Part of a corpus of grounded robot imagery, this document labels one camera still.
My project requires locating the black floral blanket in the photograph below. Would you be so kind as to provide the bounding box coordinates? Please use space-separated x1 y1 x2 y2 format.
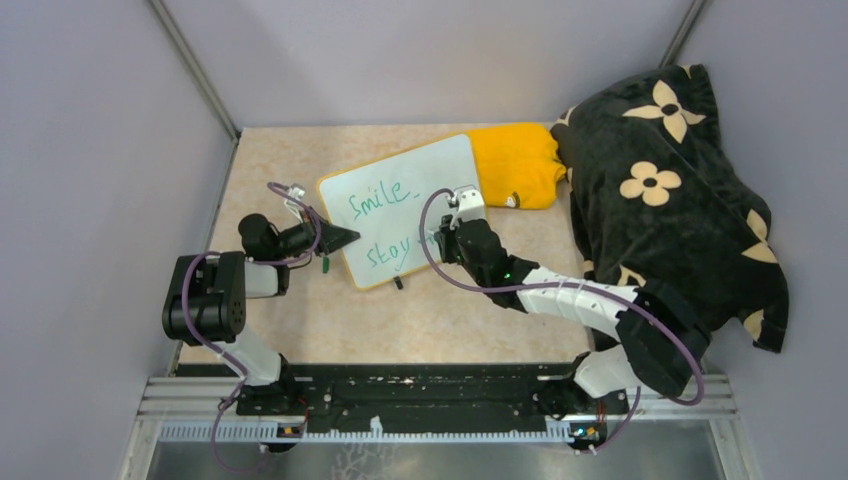
550 64 790 354

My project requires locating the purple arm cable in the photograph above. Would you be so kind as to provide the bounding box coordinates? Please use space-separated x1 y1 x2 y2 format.
418 188 706 455
181 182 323 475

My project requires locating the yellow-framed whiteboard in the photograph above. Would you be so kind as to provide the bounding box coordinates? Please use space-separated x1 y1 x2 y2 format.
317 134 480 291

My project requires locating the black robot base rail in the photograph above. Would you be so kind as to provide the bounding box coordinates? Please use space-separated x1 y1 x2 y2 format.
233 363 629 449

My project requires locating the metal corner post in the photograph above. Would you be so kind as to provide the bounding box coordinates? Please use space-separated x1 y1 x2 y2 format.
146 0 241 142
658 0 709 68

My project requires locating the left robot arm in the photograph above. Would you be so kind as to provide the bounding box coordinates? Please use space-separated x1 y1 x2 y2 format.
162 213 360 415

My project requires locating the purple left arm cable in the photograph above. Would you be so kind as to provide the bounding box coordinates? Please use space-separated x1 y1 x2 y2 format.
181 182 323 475

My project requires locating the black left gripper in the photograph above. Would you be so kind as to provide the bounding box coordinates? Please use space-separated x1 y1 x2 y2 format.
272 205 361 260

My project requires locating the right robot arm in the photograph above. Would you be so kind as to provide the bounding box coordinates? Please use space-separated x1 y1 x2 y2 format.
435 215 711 412

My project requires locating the folded yellow cloth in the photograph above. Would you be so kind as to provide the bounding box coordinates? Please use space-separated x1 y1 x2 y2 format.
467 123 566 210

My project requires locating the right metal corner post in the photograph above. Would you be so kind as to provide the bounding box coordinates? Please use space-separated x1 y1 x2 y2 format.
658 0 709 68

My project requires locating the left metal corner post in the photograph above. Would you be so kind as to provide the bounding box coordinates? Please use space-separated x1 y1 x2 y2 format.
146 0 241 142

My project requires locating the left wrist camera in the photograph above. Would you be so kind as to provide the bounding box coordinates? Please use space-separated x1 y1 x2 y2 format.
282 185 305 206

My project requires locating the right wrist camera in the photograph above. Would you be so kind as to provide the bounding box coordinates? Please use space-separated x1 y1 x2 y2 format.
448 186 487 224

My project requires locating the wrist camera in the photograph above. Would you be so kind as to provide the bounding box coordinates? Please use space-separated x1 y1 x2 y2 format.
282 185 305 206
448 186 487 224

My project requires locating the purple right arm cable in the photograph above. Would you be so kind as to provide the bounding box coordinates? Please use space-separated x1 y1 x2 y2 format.
418 188 706 455

